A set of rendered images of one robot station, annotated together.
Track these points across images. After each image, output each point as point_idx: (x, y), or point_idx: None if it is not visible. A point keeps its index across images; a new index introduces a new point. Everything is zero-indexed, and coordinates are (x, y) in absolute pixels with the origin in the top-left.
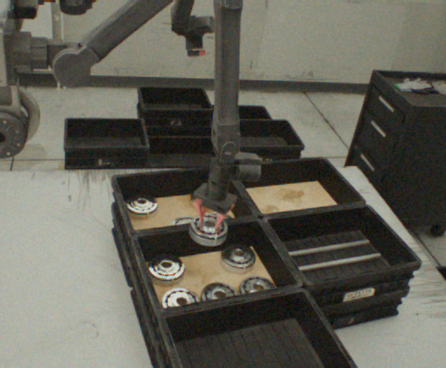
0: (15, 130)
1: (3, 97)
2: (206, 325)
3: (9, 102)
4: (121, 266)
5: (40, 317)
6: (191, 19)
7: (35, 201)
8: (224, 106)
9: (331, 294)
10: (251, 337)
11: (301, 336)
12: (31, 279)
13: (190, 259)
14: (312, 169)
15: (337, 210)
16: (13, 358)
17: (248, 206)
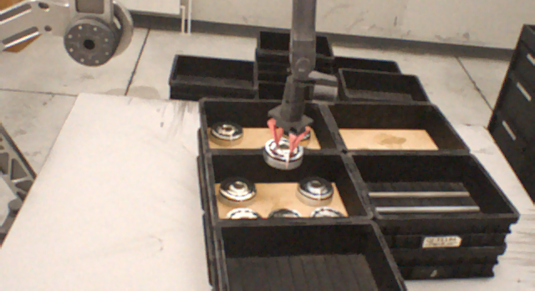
0: (104, 38)
1: (97, 6)
2: (264, 243)
3: (101, 12)
4: (199, 191)
5: (109, 227)
6: None
7: (127, 124)
8: (300, 21)
9: (407, 236)
10: (312, 265)
11: (366, 272)
12: (108, 191)
13: (266, 186)
14: (419, 116)
15: (433, 155)
16: (75, 258)
17: (334, 140)
